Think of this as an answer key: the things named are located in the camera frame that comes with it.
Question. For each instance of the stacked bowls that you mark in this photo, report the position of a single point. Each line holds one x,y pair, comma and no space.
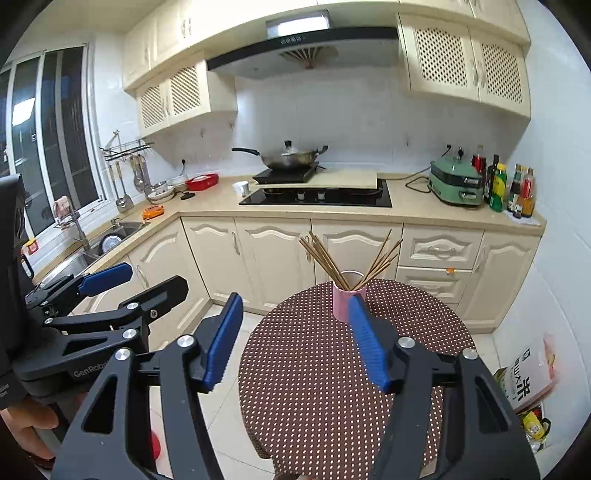
165,190

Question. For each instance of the brown polka dot tablecloth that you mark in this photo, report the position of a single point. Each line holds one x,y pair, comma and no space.
306,401

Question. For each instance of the lower cabinets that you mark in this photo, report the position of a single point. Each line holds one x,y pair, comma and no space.
476,273

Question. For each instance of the pink paper cup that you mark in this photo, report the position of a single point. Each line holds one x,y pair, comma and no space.
341,298

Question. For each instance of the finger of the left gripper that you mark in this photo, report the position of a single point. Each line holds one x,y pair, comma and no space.
62,295
125,326

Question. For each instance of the cabinets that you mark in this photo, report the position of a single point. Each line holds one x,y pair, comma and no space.
476,273
181,60

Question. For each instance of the black wok with lid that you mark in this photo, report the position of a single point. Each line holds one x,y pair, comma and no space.
288,158

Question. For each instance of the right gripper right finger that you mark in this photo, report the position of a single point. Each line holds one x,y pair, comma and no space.
481,436

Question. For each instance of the beige cutting board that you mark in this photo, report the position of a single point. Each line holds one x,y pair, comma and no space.
330,179

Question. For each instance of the red sauce bottle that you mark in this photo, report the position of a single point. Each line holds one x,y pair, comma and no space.
526,202

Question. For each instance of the green electric cooker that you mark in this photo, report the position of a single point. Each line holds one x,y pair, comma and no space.
456,182

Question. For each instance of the red plastic bucket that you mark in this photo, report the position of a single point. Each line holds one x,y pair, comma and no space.
155,446

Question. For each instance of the window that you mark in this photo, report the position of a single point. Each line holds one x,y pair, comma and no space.
45,133

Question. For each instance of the green oil bottle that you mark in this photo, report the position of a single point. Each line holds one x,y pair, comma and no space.
498,188

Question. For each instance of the steel sink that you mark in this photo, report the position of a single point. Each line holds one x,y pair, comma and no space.
81,259

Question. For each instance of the wall utensil rack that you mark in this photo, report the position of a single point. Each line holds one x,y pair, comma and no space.
127,170

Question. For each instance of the person left hand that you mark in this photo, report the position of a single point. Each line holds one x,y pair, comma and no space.
24,418

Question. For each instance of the wooden chopstick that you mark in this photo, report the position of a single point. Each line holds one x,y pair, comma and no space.
323,263
375,261
328,260
379,270
394,250
332,260

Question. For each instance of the range hood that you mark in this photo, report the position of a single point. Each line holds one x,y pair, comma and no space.
330,36

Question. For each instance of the red tray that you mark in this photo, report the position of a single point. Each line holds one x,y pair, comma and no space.
201,182

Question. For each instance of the rice cardboard box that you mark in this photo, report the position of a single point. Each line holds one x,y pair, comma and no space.
525,381

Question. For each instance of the chrome faucet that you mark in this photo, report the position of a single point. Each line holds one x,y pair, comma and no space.
67,216

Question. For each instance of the black induction cooker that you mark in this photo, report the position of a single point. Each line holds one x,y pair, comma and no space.
286,176

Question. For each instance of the black gas hob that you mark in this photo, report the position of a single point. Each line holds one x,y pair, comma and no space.
375,198

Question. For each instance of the dark sauce bottle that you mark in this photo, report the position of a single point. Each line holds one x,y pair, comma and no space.
489,179

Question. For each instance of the white mug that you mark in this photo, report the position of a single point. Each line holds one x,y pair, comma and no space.
241,189

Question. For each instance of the upper cabinets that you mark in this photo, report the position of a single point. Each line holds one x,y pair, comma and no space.
181,60

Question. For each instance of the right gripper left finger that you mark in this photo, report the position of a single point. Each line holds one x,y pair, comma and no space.
110,436

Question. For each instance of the orange sponge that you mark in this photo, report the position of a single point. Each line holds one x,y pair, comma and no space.
152,212

